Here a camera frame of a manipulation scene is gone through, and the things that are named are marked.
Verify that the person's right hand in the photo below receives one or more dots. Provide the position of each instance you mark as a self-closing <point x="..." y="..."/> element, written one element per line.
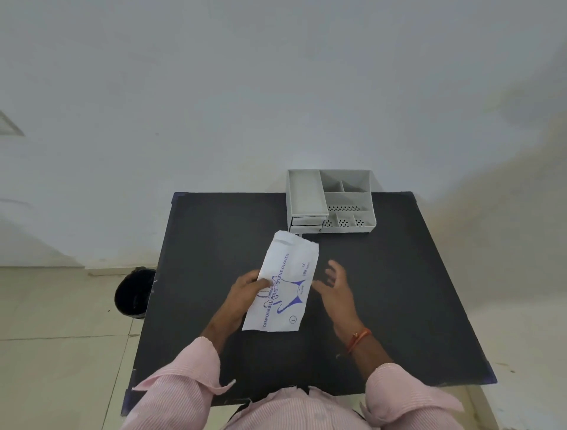
<point x="339" y="297"/>

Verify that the person's left hand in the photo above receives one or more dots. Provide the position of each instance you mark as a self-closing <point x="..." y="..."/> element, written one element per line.
<point x="243" y="294"/>

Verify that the white glove packet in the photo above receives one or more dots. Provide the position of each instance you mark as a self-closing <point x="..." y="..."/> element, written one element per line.
<point x="290" y="270"/>

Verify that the person's left forearm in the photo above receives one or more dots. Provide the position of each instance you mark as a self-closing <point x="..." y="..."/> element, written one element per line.
<point x="186" y="381"/>

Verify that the person's right forearm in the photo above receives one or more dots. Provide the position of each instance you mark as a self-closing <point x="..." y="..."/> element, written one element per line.
<point x="398" y="390"/>

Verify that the black trash bin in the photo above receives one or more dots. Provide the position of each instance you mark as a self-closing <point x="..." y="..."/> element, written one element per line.
<point x="133" y="294"/>

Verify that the pink striped shirt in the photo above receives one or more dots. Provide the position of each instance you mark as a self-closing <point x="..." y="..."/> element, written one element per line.
<point x="297" y="412"/>

